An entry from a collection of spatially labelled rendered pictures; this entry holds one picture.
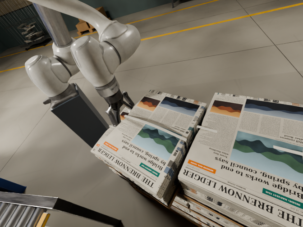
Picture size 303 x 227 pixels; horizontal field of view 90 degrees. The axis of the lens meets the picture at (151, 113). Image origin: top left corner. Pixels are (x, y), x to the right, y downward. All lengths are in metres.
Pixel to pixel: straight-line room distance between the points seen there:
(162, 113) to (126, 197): 1.21
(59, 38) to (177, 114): 0.78
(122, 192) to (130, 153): 1.19
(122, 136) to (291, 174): 0.50
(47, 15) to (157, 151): 0.82
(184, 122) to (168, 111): 0.09
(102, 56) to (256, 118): 0.54
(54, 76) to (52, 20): 0.29
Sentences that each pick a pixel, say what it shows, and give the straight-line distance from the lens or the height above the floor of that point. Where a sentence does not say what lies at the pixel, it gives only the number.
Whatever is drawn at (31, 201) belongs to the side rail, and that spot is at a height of 0.80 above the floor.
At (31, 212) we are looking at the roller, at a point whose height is 0.79.
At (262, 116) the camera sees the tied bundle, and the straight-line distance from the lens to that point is 0.60.
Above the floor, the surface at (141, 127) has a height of 1.06.
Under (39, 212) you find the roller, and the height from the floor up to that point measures 0.79.
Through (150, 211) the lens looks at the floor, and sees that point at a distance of 1.58.
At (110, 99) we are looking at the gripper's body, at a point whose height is 1.15.
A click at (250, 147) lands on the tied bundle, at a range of 0.52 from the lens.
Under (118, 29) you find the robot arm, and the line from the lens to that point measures 0.64.
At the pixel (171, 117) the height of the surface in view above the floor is 1.06.
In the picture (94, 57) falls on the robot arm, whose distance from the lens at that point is 0.54.
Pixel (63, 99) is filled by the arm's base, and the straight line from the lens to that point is 1.13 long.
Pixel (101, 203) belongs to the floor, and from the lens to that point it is 1.79.
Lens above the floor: 1.50
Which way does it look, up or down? 45 degrees down
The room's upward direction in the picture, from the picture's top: 22 degrees counter-clockwise
